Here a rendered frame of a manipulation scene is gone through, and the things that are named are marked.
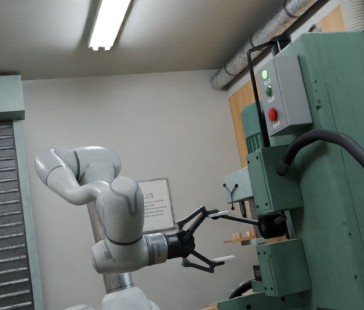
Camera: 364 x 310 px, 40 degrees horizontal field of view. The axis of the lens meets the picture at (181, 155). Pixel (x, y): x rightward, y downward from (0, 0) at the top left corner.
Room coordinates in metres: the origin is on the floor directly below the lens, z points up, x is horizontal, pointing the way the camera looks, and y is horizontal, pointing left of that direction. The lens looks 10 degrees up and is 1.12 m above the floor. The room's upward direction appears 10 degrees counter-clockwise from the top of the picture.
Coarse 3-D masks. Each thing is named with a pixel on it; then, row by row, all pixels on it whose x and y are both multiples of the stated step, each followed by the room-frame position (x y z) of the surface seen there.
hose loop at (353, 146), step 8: (304, 136) 1.04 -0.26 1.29; (312, 136) 1.01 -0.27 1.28; (320, 136) 0.99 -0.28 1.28; (328, 136) 0.96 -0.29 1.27; (336, 136) 0.95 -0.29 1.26; (344, 136) 0.93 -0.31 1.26; (296, 144) 1.07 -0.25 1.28; (304, 144) 1.05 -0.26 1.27; (336, 144) 0.96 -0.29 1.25; (344, 144) 0.93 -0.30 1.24; (352, 144) 0.91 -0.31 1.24; (288, 152) 1.10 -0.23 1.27; (296, 152) 1.10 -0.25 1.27; (352, 152) 0.91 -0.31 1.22; (360, 152) 0.90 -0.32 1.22; (288, 160) 1.12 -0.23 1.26; (360, 160) 0.90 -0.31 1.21; (280, 168) 1.14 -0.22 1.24; (288, 168) 1.14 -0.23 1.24
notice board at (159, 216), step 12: (144, 180) 4.40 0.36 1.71; (156, 180) 4.44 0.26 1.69; (144, 192) 4.39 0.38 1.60; (156, 192) 4.43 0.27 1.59; (168, 192) 4.46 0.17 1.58; (144, 204) 4.39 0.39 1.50; (156, 204) 4.42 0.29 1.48; (168, 204) 4.46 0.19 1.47; (156, 216) 4.42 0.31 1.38; (168, 216) 4.45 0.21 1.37; (144, 228) 4.38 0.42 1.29; (156, 228) 4.41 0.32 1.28; (168, 228) 4.45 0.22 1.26
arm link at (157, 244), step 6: (144, 234) 1.49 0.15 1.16; (150, 234) 1.48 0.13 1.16; (156, 234) 1.48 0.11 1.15; (162, 234) 1.48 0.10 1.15; (150, 240) 1.45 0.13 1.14; (156, 240) 1.46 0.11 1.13; (162, 240) 1.46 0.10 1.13; (150, 246) 1.45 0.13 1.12; (156, 246) 1.45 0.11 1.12; (162, 246) 1.46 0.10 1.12; (150, 252) 1.45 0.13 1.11; (156, 252) 1.45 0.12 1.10; (162, 252) 1.46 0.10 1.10; (150, 258) 1.45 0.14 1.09; (156, 258) 1.46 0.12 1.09; (162, 258) 1.47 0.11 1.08; (150, 264) 1.47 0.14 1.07
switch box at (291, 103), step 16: (272, 64) 1.07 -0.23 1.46; (288, 64) 1.06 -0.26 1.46; (272, 80) 1.08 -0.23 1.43; (288, 80) 1.06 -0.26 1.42; (288, 96) 1.06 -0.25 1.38; (304, 96) 1.07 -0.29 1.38; (288, 112) 1.06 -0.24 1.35; (304, 112) 1.07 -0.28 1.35; (272, 128) 1.12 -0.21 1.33; (288, 128) 1.08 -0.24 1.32
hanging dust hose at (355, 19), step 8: (344, 0) 2.69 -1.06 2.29; (352, 0) 2.67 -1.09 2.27; (360, 0) 2.65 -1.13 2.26; (344, 8) 2.72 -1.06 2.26; (352, 8) 2.67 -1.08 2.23; (360, 8) 2.67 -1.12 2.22; (344, 16) 2.72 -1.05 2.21; (352, 16) 2.68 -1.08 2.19; (360, 16) 2.66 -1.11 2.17; (344, 24) 2.76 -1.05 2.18; (352, 24) 2.68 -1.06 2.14; (360, 24) 2.66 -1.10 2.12
